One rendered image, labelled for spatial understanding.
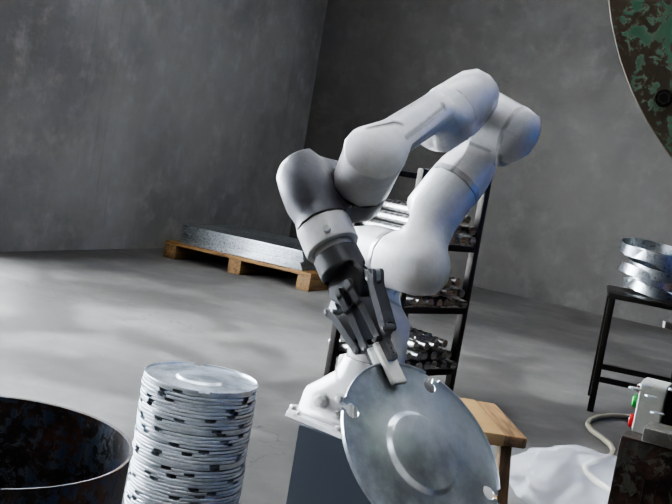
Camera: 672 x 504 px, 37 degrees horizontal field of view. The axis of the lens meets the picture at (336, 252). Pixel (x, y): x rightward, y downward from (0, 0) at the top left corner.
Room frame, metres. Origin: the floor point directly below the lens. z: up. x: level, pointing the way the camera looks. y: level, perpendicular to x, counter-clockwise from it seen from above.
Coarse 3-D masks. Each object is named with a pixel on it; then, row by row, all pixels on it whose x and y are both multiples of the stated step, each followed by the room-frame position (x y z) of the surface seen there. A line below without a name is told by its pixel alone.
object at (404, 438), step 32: (352, 384) 1.42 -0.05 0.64; (384, 384) 1.46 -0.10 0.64; (416, 384) 1.51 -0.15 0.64; (384, 416) 1.42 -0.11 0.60; (416, 416) 1.45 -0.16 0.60; (448, 416) 1.51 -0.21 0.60; (352, 448) 1.34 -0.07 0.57; (384, 448) 1.38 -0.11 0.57; (416, 448) 1.41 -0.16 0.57; (448, 448) 1.45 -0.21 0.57; (480, 448) 1.50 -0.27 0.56; (384, 480) 1.34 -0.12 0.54; (416, 480) 1.37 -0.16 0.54; (448, 480) 1.41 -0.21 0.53; (480, 480) 1.46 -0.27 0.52
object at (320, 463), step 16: (304, 432) 1.85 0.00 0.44; (320, 432) 1.84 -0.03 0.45; (304, 448) 1.85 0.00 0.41; (320, 448) 1.83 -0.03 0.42; (336, 448) 1.82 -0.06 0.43; (304, 464) 1.85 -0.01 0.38; (320, 464) 1.83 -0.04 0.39; (336, 464) 1.81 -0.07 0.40; (304, 480) 1.85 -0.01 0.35; (320, 480) 1.83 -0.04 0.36; (336, 480) 1.81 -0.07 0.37; (352, 480) 1.80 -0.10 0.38; (288, 496) 1.86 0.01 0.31; (304, 496) 1.84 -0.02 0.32; (320, 496) 1.83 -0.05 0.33; (336, 496) 1.81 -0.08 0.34; (352, 496) 1.79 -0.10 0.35
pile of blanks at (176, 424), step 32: (160, 384) 2.40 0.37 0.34; (160, 416) 2.39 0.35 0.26; (192, 416) 2.37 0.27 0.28; (224, 416) 2.43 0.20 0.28; (160, 448) 2.38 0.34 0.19; (192, 448) 2.38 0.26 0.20; (224, 448) 2.41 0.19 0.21; (128, 480) 2.49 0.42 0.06; (160, 480) 2.38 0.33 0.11; (192, 480) 2.38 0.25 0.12; (224, 480) 2.44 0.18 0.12
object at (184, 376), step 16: (144, 368) 2.50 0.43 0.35; (160, 368) 2.55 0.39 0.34; (176, 368) 2.58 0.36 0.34; (192, 368) 2.61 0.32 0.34; (208, 368) 2.64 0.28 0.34; (224, 368) 2.66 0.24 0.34; (176, 384) 2.42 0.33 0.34; (192, 384) 2.45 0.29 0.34; (208, 384) 2.46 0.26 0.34; (224, 384) 2.50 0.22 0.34; (240, 384) 2.53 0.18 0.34; (256, 384) 2.55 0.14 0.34
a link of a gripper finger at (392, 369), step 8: (376, 344) 1.49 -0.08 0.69; (376, 352) 1.49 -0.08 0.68; (384, 360) 1.48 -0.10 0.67; (384, 368) 1.47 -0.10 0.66; (392, 368) 1.47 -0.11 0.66; (400, 368) 1.49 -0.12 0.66; (392, 376) 1.46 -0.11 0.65; (400, 376) 1.47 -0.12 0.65; (392, 384) 1.46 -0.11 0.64; (400, 384) 1.47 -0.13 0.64
